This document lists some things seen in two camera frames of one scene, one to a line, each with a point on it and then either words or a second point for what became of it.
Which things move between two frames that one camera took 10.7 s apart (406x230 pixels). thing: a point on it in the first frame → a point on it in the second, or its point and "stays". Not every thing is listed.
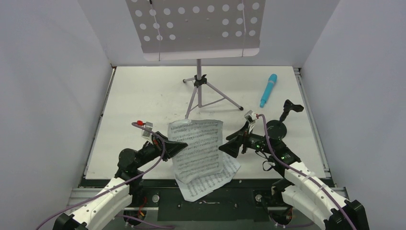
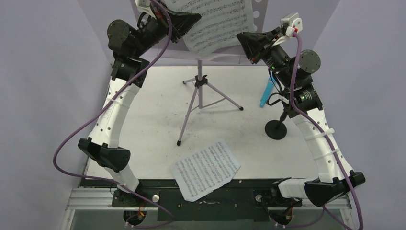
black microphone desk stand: [277, 129] stays
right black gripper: [242, 142] → [261, 48]
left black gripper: [172, 148] → [181, 22]
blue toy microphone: [272, 79] stays
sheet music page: [194, 189] stays
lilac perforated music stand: [186, 29] → [176, 53]
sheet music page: [202, 157] → [220, 21]
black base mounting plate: [242, 200] stays
